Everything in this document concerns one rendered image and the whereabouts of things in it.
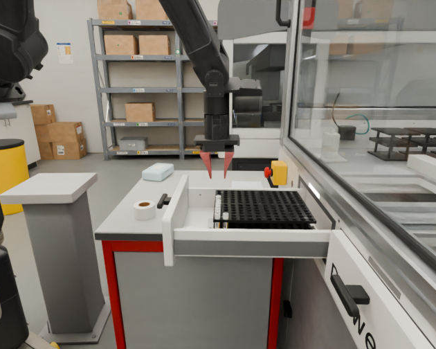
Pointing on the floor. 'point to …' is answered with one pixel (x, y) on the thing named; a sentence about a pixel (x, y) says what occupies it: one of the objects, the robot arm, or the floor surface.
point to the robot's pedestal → (64, 255)
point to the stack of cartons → (57, 135)
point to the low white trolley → (185, 280)
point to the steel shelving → (142, 87)
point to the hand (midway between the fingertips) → (217, 174)
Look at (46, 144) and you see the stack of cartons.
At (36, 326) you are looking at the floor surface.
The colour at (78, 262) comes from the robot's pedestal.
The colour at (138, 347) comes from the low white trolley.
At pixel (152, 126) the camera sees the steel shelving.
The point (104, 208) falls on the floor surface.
